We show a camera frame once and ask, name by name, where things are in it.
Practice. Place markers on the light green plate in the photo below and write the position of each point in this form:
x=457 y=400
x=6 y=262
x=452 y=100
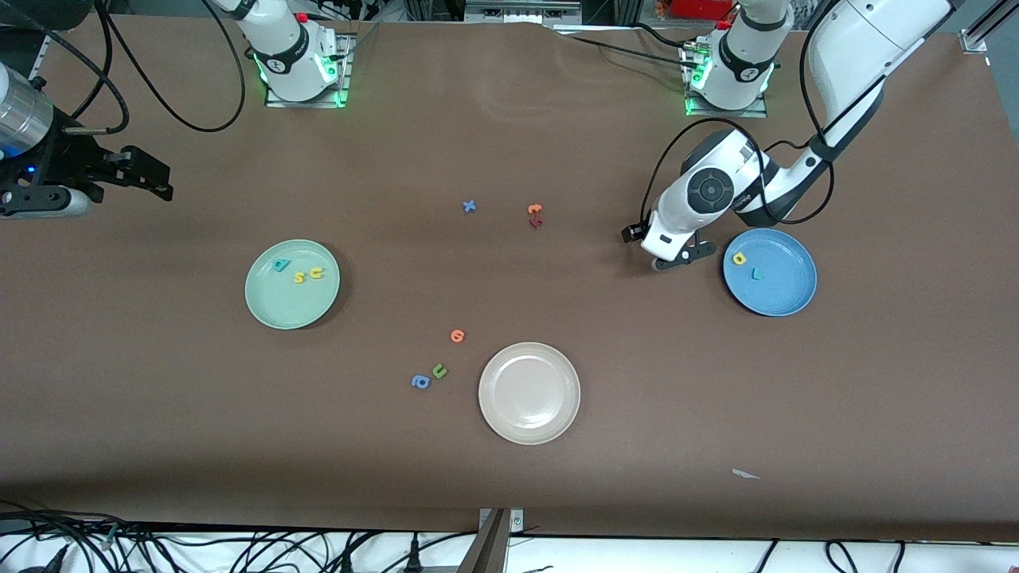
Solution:
x=290 y=298

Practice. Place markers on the grey aluminium frame post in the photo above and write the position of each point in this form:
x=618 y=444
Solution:
x=486 y=549

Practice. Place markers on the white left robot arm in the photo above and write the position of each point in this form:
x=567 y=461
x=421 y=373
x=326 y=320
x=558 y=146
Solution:
x=711 y=189

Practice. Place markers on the black power plug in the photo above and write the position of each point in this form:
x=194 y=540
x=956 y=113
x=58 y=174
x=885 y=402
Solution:
x=413 y=555
x=54 y=559
x=347 y=563

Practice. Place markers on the brown table cover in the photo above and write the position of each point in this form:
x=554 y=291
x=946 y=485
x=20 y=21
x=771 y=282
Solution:
x=557 y=143

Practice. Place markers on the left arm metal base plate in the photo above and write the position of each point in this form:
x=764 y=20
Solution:
x=756 y=112

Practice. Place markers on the beige plate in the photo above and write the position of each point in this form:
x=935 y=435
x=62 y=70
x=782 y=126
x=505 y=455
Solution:
x=529 y=393

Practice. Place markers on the silver corner bracket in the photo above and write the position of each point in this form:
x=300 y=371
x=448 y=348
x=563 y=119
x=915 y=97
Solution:
x=516 y=519

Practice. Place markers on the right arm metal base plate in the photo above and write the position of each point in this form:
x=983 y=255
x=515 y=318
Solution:
x=279 y=100

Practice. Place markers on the red box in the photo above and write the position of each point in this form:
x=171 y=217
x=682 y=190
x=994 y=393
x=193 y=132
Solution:
x=700 y=8

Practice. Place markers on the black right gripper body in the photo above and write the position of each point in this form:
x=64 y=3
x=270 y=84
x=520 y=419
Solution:
x=70 y=165

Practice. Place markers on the white paper scrap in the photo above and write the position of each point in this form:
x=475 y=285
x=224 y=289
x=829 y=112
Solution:
x=744 y=474

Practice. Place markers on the aluminium frame corner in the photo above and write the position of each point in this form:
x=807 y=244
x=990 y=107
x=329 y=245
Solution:
x=975 y=40

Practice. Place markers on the aluminium frame rail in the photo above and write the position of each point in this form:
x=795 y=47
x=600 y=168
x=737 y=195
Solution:
x=37 y=68

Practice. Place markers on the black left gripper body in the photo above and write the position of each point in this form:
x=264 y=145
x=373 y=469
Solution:
x=633 y=232

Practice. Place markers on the blue plate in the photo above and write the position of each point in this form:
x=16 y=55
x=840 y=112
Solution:
x=784 y=290

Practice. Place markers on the metal frame crossbar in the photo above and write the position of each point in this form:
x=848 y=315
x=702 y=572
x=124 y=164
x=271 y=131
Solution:
x=521 y=12

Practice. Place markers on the blue foam letter a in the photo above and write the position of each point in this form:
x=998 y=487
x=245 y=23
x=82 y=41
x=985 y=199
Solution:
x=415 y=381

